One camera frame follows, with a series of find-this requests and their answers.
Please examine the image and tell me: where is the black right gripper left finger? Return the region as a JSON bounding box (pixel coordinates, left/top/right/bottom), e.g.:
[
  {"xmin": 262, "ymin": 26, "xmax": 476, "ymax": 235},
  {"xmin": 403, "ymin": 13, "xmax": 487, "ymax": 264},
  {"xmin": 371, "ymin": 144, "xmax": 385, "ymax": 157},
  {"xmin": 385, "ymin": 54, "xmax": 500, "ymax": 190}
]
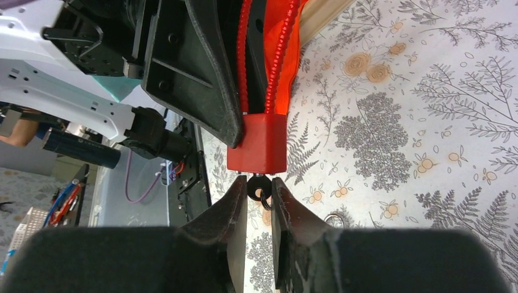
[{"xmin": 1, "ymin": 175, "xmax": 247, "ymax": 292}]

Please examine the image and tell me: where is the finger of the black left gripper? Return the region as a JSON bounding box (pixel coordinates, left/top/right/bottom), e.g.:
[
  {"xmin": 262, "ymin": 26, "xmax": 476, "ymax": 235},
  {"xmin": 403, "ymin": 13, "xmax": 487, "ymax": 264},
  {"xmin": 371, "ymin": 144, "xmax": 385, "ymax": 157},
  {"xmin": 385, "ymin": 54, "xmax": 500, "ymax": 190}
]
[{"xmin": 246, "ymin": 0, "xmax": 268, "ymax": 114}]

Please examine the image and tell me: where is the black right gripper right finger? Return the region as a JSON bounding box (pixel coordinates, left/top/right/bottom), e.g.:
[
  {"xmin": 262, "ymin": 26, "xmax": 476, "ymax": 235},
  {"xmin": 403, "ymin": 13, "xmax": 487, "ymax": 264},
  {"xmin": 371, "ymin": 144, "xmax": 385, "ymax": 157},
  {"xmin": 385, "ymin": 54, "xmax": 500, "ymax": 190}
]
[{"xmin": 271, "ymin": 178, "xmax": 508, "ymax": 292}]

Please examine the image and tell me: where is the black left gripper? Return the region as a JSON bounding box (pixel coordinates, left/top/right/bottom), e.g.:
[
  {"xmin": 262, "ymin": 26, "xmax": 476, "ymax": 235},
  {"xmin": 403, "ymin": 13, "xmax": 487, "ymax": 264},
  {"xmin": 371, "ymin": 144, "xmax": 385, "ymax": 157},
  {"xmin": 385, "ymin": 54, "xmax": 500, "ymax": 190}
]
[{"xmin": 42, "ymin": 1, "xmax": 243, "ymax": 148}]

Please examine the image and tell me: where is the short shackle brass padlock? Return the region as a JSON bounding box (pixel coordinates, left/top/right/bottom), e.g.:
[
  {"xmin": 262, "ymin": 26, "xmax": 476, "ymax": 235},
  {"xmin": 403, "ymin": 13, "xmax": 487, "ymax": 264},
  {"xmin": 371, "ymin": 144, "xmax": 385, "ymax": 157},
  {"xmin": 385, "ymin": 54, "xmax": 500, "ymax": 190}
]
[{"xmin": 324, "ymin": 213, "xmax": 345, "ymax": 229}]

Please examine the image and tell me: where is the black head cable lock key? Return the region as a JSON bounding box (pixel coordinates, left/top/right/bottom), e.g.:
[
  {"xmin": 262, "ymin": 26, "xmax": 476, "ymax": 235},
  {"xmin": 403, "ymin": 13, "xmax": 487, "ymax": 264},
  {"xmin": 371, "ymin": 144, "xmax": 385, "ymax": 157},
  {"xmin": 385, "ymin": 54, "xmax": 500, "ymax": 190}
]
[{"xmin": 247, "ymin": 173, "xmax": 272, "ymax": 211}]

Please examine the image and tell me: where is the red cable lock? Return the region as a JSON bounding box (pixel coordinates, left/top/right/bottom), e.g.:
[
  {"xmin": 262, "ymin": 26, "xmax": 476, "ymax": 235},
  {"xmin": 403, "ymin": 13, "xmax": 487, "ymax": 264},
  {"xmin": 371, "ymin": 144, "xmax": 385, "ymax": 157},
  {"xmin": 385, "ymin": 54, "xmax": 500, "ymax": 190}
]
[{"xmin": 227, "ymin": 1, "xmax": 287, "ymax": 174}]

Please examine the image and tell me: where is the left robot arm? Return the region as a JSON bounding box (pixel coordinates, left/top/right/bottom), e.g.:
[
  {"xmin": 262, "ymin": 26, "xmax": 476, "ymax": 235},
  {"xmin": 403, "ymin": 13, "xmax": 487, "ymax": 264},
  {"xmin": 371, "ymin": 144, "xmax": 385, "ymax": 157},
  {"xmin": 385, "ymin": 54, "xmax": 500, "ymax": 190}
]
[{"xmin": 1, "ymin": 1, "xmax": 244, "ymax": 168}]

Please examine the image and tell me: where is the orange cloth bag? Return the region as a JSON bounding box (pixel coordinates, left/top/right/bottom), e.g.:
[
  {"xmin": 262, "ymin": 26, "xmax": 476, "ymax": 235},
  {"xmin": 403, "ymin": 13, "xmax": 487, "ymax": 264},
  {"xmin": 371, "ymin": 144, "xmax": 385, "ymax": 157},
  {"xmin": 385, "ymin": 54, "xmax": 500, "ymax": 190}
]
[{"xmin": 263, "ymin": 0, "xmax": 307, "ymax": 115}]

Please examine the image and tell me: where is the wooden tray base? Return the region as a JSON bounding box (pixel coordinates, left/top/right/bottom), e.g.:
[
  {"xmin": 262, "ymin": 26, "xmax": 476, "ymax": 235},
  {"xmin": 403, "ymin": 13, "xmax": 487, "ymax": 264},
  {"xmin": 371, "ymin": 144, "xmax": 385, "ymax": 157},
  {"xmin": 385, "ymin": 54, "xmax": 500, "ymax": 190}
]
[{"xmin": 299, "ymin": 0, "xmax": 354, "ymax": 46}]

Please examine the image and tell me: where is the teal cloth bag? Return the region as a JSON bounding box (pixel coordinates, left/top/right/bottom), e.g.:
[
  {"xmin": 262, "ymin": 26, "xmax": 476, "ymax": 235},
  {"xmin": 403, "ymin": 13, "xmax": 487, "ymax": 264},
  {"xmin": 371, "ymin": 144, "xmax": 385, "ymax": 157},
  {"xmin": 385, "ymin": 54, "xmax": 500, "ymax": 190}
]
[{"xmin": 92, "ymin": 76, "xmax": 141, "ymax": 102}]

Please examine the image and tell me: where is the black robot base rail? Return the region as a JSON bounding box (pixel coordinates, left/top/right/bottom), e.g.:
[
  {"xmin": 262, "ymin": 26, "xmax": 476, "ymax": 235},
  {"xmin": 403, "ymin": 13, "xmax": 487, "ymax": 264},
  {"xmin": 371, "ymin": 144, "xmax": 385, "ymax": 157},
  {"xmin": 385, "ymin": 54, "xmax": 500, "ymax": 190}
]
[{"xmin": 166, "ymin": 118, "xmax": 211, "ymax": 226}]

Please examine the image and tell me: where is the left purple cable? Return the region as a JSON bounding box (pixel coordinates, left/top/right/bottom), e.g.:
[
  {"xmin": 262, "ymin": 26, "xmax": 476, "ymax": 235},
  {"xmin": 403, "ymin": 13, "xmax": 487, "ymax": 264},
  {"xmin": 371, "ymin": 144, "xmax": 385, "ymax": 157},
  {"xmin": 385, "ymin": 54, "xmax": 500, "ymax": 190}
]
[{"xmin": 123, "ymin": 150, "xmax": 165, "ymax": 205}]

